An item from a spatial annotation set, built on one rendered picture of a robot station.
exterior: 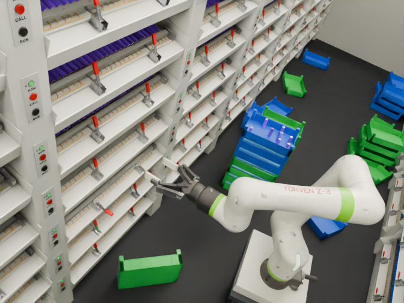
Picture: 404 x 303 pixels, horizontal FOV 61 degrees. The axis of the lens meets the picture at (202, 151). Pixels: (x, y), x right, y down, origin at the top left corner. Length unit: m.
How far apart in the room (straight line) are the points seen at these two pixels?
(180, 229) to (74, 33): 1.44
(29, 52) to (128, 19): 0.32
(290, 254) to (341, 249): 0.99
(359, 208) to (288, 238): 0.39
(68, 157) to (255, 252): 1.00
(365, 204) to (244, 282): 0.67
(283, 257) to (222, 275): 0.60
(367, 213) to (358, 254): 1.25
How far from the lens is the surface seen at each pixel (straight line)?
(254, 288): 1.64
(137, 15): 1.02
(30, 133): 0.89
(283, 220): 1.56
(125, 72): 1.12
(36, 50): 0.79
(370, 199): 1.26
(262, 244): 1.75
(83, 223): 1.42
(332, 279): 2.28
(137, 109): 1.28
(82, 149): 1.13
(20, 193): 1.04
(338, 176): 1.36
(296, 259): 1.48
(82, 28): 0.91
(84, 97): 1.01
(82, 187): 1.27
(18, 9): 0.72
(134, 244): 1.99
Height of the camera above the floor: 1.74
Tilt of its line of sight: 44 degrees down
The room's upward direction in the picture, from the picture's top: 17 degrees clockwise
